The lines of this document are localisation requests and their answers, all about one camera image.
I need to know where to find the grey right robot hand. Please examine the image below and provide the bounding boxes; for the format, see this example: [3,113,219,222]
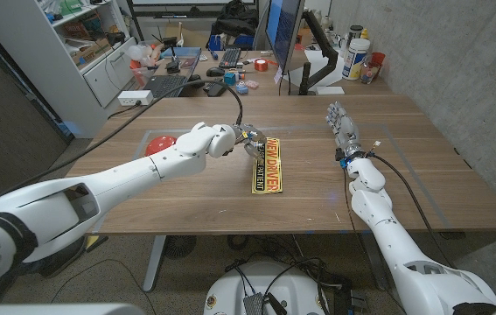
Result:
[325,101,365,161]

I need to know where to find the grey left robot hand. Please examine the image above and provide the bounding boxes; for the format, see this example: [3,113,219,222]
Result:
[223,123,269,162]

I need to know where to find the yellow new driver bumper sticker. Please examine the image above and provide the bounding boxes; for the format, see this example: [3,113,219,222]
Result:
[251,136,283,194]

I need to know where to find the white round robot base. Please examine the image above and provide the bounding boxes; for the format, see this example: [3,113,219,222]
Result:
[203,261,331,315]

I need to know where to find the red bowl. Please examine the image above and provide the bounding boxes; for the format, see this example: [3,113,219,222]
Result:
[144,135,178,158]

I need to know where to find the black oval case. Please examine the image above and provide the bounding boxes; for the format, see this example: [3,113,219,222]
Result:
[206,80,229,98]

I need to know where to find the clear plastic bottle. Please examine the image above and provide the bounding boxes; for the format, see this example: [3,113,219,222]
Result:
[360,56,378,85]

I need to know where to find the white wipes canister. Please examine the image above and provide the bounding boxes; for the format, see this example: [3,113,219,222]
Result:
[342,38,371,81]

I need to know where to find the black keyboard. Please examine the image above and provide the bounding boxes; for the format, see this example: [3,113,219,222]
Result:
[218,47,242,70]

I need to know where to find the black laptop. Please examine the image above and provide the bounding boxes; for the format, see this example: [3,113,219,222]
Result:
[143,46,203,99]

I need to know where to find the dark lidded tumbler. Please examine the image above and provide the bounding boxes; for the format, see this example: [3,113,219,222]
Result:
[346,24,364,47]

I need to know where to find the computer monitor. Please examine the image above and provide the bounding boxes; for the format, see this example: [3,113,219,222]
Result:
[264,0,305,74]

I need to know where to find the black backpack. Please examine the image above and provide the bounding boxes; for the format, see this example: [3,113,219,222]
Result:
[210,0,260,39]

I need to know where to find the white power strip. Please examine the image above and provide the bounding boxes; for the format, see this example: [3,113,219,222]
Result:
[117,89,155,108]

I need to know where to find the grey metal table leg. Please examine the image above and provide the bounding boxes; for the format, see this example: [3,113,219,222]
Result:
[359,231,391,292]
[142,235,168,293]

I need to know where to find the black round floor fan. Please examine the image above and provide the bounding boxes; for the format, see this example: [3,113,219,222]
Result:
[163,234,199,260]

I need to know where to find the yellow black floor object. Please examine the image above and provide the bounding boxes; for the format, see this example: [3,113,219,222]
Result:
[85,234,109,254]

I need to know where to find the white shelf cabinet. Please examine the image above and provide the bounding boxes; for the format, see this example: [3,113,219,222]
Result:
[0,0,139,139]

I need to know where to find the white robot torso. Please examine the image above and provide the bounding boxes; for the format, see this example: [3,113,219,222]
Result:
[0,303,146,315]

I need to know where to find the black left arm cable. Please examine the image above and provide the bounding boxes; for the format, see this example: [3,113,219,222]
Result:
[0,78,244,198]

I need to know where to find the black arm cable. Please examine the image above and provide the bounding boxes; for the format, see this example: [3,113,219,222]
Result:
[367,139,457,268]
[0,78,244,198]

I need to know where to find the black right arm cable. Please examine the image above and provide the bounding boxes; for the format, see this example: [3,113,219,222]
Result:
[367,139,457,268]

